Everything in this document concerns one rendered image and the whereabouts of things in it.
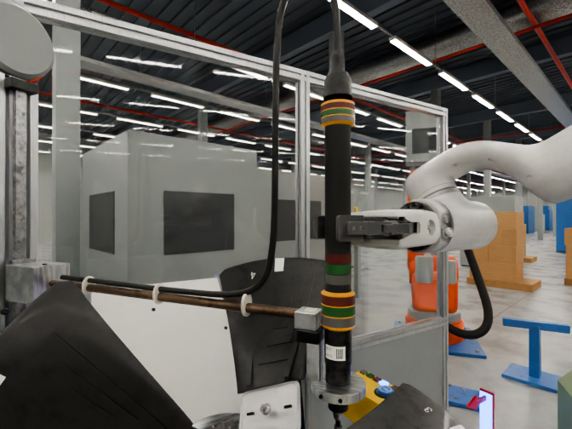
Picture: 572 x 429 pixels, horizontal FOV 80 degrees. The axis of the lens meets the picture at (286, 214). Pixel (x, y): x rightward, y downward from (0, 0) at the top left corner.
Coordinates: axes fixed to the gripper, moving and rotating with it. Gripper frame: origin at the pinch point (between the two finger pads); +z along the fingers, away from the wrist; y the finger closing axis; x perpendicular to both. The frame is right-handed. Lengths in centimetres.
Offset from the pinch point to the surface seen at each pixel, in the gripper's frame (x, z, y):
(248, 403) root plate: -24.3, 8.4, 8.7
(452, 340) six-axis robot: -138, -334, 196
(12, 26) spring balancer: 41, 40, 55
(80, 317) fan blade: -9.9, 28.3, 10.3
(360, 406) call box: -46, -31, 28
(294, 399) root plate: -22.4, 4.5, 3.3
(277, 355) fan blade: -18.6, 4.0, 8.7
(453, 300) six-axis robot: -94, -336, 196
